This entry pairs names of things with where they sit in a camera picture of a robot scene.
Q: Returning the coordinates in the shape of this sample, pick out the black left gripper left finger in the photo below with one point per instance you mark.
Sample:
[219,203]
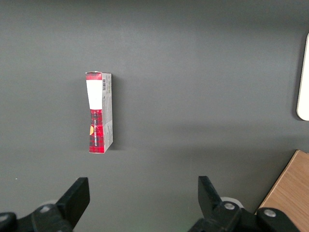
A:
[74,200]

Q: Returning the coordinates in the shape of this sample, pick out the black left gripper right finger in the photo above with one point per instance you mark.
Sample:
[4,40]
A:
[210,205]

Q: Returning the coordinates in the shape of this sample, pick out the wooden drawer cabinet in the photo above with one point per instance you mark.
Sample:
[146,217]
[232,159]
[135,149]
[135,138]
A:
[289,188]

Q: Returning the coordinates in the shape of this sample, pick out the red plaid cardboard box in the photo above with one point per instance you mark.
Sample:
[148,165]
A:
[96,91]

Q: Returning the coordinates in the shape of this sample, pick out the cream rectangular tray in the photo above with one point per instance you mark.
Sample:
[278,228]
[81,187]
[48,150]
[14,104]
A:
[304,84]

